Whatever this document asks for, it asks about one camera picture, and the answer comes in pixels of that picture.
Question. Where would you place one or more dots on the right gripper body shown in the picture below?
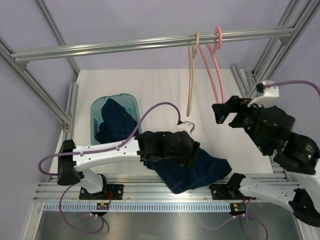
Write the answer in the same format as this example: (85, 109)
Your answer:
(247, 117)

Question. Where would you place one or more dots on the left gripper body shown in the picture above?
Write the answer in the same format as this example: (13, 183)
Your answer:
(183, 158)

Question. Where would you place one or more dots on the beige wooden hanger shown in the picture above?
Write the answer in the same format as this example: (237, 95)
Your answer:
(192, 51)

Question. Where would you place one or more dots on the dark denim skirt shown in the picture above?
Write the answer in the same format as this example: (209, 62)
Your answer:
(117, 124)

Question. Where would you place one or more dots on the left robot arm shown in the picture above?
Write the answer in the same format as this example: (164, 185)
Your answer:
(75, 162)

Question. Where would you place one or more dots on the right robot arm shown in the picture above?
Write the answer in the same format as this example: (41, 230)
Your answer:
(270, 129)

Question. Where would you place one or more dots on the teal plastic basin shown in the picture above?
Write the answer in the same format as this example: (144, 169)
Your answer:
(124, 99)

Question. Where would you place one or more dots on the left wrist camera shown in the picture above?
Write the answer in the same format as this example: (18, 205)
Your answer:
(186, 126)

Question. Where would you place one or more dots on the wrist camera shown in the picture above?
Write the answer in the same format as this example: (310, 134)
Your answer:
(265, 93)
(186, 126)

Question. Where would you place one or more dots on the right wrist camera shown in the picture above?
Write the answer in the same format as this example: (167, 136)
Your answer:
(265, 93)

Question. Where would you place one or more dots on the aluminium hanging rail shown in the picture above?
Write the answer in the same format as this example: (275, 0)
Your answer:
(67, 51)

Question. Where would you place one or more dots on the slotted cable duct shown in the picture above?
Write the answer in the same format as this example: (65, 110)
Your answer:
(135, 207)

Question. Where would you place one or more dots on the left aluminium frame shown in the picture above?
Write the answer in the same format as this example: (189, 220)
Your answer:
(36, 128)

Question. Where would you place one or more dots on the aluminium frame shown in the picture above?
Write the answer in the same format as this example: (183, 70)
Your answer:
(36, 128)
(283, 60)

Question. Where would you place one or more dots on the right aluminium frame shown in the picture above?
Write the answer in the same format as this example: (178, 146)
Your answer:
(283, 60)

